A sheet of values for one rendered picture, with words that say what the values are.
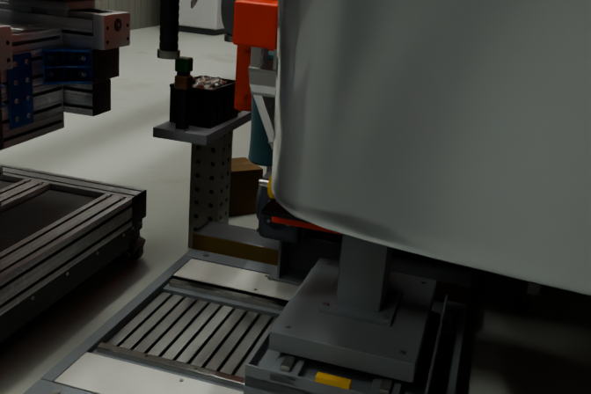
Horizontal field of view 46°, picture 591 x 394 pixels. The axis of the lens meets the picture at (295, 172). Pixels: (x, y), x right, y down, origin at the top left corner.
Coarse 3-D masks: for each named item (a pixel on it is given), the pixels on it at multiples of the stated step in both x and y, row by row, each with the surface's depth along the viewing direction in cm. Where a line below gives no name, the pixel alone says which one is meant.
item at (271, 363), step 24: (432, 312) 172; (432, 336) 161; (264, 360) 146; (288, 360) 141; (312, 360) 148; (432, 360) 147; (264, 384) 140; (288, 384) 138; (312, 384) 137; (336, 384) 135; (360, 384) 140; (384, 384) 135; (408, 384) 142
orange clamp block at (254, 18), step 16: (240, 0) 109; (256, 0) 112; (272, 0) 115; (240, 16) 110; (256, 16) 109; (272, 16) 108; (240, 32) 110; (256, 32) 110; (272, 32) 109; (272, 48) 110
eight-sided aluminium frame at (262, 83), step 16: (256, 48) 120; (256, 64) 120; (272, 64) 121; (256, 80) 121; (272, 80) 120; (256, 96) 125; (272, 96) 123; (272, 112) 131; (272, 128) 134; (272, 144) 139
